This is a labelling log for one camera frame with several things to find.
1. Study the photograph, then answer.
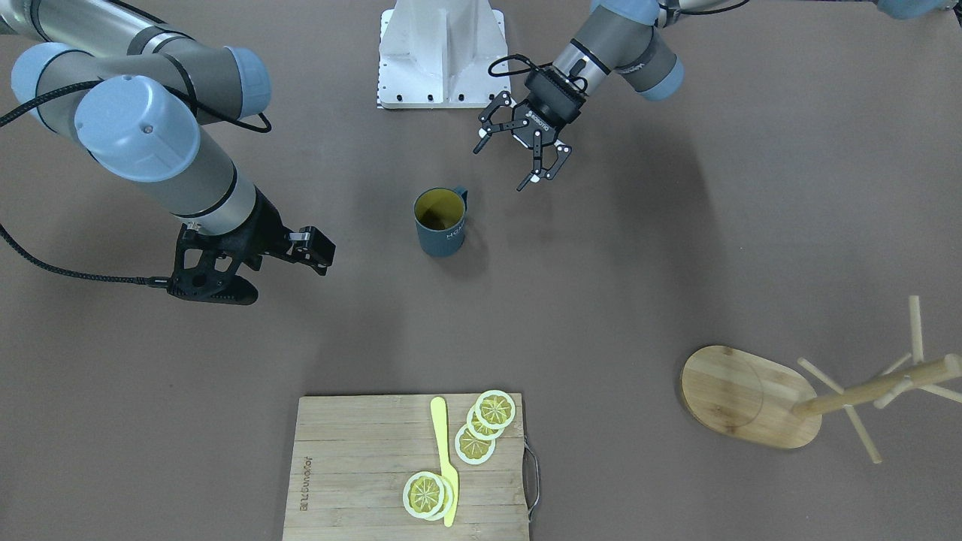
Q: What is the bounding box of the dark teal mug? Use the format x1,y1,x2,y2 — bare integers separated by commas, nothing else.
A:
413,187,468,257

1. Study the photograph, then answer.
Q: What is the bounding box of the wooden cutting board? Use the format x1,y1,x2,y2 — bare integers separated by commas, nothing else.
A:
283,389,540,540

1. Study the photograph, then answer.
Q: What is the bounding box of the lemon slice under front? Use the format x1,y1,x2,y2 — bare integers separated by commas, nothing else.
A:
431,476,456,521

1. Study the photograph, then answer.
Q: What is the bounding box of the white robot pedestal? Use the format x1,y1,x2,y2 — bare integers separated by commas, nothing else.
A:
376,1,511,110

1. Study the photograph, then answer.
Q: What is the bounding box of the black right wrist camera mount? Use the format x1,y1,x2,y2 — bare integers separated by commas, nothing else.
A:
166,192,336,305

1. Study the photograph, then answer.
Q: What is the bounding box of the yellow plastic knife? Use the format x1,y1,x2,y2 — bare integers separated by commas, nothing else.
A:
430,396,460,527

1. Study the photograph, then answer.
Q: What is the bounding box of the lemon slice back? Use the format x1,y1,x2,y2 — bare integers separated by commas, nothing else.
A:
466,407,504,441

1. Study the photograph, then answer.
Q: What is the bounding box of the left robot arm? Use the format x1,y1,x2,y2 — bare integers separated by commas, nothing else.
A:
461,1,960,207

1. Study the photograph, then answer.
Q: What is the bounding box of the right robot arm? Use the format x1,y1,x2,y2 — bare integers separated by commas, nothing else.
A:
2,1,271,235

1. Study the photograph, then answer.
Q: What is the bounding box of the wooden cup rack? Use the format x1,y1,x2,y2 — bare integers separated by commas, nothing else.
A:
678,295,961,464

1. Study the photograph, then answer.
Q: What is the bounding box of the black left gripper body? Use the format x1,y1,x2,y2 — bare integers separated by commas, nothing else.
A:
525,68,586,127

